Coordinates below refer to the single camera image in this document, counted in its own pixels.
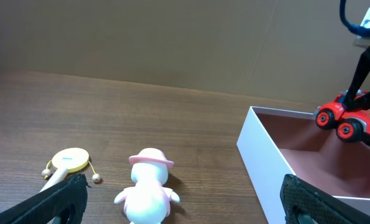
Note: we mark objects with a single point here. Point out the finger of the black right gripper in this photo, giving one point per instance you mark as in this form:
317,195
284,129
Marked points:
361,72
353,103

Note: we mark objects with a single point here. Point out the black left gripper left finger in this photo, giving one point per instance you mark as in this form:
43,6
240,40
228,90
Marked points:
64,202

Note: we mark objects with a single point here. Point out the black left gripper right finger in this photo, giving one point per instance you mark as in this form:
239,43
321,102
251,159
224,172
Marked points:
305,204

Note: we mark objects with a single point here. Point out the red toy fire truck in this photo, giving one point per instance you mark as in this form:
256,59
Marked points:
350,126

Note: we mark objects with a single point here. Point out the white duck with pink hat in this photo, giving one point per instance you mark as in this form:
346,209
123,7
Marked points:
148,201

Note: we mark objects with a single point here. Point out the yellow rattle drum toy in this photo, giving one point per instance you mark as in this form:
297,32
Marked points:
67,161

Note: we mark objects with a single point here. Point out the white box with pink interior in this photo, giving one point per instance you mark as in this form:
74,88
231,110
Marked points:
274,143

